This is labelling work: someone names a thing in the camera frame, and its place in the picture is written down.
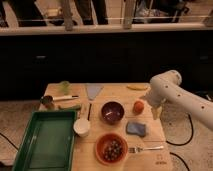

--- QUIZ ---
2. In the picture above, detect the purple bowl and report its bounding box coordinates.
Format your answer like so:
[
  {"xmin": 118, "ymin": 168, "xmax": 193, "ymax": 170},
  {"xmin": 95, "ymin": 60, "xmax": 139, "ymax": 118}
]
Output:
[{"xmin": 101, "ymin": 101, "xmax": 124, "ymax": 125}]

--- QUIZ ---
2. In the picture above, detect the white paper cup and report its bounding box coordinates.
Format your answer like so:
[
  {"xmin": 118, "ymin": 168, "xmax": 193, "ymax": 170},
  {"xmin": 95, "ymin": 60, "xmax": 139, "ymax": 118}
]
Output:
[{"xmin": 73, "ymin": 118, "xmax": 90, "ymax": 137}]

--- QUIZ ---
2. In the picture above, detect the orange-red apple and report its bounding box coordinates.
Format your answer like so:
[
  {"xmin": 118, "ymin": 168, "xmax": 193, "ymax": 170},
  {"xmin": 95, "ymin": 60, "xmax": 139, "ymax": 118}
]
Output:
[{"xmin": 133, "ymin": 101, "xmax": 144, "ymax": 115}]

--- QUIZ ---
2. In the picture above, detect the wooden handled knife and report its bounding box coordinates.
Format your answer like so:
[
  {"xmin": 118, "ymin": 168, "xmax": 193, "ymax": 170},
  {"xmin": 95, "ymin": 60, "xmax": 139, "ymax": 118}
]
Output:
[{"xmin": 79, "ymin": 103, "xmax": 92, "ymax": 120}]

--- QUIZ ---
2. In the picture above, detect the metal can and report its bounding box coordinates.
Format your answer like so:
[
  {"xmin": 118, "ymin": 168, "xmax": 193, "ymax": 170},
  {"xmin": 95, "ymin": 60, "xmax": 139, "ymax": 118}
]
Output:
[{"xmin": 40, "ymin": 95, "xmax": 54, "ymax": 110}]

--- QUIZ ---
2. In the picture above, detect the blue sponge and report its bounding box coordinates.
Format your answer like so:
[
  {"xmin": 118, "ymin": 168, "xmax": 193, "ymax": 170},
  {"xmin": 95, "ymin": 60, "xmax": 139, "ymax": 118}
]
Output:
[{"xmin": 126, "ymin": 122, "xmax": 146, "ymax": 137}]

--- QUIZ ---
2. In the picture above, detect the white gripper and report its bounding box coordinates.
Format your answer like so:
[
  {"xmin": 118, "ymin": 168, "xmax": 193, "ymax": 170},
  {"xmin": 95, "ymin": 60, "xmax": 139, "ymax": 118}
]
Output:
[{"xmin": 141, "ymin": 88, "xmax": 165, "ymax": 120}]

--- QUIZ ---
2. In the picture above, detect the silver fork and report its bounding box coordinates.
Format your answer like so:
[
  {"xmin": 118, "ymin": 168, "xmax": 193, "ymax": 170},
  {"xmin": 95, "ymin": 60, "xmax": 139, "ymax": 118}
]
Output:
[{"xmin": 128, "ymin": 146, "xmax": 164, "ymax": 154}]

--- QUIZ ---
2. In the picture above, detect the yellow banana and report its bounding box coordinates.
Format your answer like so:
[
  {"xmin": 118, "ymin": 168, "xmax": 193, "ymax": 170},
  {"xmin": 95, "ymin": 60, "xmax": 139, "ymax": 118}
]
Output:
[{"xmin": 127, "ymin": 85, "xmax": 148, "ymax": 91}]

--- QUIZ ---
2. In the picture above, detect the black power cable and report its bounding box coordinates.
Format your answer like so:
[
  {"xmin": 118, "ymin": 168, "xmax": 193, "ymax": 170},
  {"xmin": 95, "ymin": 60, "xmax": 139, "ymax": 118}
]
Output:
[{"xmin": 165, "ymin": 113, "xmax": 195, "ymax": 171}]

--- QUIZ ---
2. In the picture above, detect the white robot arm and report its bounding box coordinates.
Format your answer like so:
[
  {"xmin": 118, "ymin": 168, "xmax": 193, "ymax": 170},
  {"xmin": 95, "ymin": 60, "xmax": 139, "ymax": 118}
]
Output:
[{"xmin": 142, "ymin": 70, "xmax": 213, "ymax": 131}]

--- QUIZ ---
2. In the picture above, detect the green translucent cup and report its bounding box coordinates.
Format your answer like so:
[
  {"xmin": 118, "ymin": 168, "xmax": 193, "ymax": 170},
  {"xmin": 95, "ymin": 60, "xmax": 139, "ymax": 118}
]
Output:
[{"xmin": 59, "ymin": 81, "xmax": 70, "ymax": 95}]

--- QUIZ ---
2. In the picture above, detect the grey triangular cloth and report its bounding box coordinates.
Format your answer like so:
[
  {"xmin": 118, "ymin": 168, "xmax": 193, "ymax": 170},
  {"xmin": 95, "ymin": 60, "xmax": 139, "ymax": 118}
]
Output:
[{"xmin": 86, "ymin": 83, "xmax": 103, "ymax": 100}]

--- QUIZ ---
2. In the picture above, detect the green plastic tray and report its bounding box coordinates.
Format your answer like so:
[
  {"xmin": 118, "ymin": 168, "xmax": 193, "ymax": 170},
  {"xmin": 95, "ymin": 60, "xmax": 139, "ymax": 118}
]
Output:
[{"xmin": 12, "ymin": 110, "xmax": 77, "ymax": 171}]

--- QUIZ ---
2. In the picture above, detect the orange bowl with grapes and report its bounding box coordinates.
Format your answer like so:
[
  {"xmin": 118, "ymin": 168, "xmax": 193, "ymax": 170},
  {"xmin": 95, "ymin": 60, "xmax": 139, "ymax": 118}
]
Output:
[{"xmin": 94, "ymin": 133, "xmax": 128, "ymax": 166}]

